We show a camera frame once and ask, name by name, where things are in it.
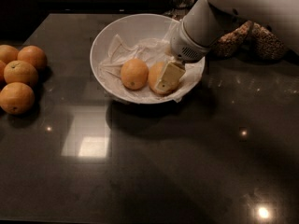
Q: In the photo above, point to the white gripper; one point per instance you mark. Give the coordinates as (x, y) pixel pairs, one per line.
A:
(186, 46)

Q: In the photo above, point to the middle glass cereal jar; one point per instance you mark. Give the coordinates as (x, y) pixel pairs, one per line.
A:
(230, 43)

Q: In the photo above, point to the white plastic bowl liner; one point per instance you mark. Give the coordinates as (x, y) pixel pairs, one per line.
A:
(140, 52)

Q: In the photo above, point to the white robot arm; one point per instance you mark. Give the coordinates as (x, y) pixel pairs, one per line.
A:
(208, 20)

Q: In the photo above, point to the orange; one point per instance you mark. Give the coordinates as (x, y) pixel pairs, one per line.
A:
(20, 71)
(35, 56)
(154, 72)
(2, 68)
(134, 74)
(8, 53)
(17, 98)

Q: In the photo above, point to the right glass cereal jar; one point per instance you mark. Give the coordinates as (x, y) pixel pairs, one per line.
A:
(265, 45)

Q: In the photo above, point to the white bowl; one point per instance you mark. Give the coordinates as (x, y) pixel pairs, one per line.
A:
(130, 31)

